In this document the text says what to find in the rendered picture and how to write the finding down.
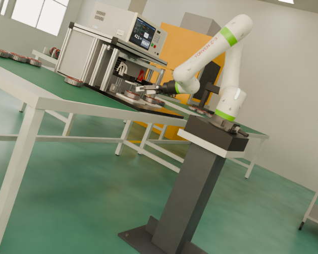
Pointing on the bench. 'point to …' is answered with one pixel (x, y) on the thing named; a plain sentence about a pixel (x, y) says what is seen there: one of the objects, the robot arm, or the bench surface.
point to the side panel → (75, 54)
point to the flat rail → (139, 62)
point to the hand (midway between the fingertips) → (143, 90)
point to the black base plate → (136, 104)
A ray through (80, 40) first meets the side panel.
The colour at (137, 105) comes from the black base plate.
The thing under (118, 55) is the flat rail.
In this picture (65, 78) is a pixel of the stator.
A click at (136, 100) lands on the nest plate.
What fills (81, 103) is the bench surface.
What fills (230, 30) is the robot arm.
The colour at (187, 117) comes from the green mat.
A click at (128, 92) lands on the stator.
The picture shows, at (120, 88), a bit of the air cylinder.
